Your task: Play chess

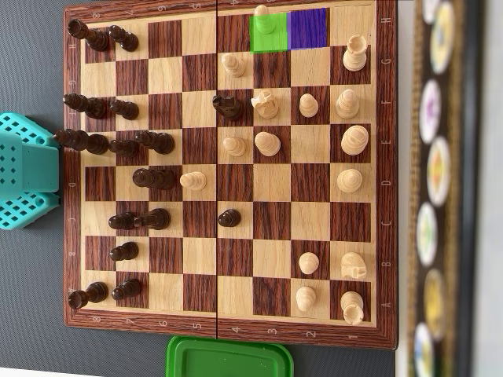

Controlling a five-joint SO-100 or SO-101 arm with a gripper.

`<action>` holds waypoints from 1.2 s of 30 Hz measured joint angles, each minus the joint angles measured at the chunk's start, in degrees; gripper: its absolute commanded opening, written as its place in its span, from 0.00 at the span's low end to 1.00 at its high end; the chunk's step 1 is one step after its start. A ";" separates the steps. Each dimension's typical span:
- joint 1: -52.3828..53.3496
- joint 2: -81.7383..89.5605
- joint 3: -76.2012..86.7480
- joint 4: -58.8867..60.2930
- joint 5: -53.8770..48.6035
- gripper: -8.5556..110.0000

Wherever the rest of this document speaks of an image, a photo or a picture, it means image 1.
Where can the light wooden chess pawn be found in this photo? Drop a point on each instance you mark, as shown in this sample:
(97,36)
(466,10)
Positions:
(265,20)
(308,105)
(308,262)
(234,145)
(305,298)
(233,64)
(193,181)

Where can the wooden folding chess board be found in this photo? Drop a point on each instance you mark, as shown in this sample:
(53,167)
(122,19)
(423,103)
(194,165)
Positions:
(271,220)

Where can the dark wooden chess pawn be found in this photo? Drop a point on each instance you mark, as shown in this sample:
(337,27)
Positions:
(123,251)
(127,290)
(125,38)
(124,109)
(121,221)
(123,147)
(229,218)

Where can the light wooden chess knight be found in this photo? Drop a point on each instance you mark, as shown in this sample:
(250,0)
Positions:
(266,104)
(353,266)

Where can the light wooden chess queen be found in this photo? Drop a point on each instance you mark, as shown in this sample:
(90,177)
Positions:
(349,180)

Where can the dark wooden chess bishop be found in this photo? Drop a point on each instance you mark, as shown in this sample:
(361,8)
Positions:
(88,107)
(157,142)

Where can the light wooden chess king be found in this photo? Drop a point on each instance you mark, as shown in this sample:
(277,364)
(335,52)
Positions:
(355,139)

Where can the light wooden chess rook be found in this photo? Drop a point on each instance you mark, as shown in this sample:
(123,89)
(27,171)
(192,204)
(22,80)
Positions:
(352,307)
(355,53)

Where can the dark wooden chess rook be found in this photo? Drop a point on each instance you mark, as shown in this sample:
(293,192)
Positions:
(92,36)
(90,293)

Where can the green plastic container lid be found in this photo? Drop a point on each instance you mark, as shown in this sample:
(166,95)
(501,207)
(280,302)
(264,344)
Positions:
(232,359)

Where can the dark grey mesh mat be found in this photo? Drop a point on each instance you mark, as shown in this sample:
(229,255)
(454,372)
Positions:
(31,275)

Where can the black frame with round pictures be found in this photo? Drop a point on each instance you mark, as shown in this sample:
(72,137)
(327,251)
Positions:
(467,157)

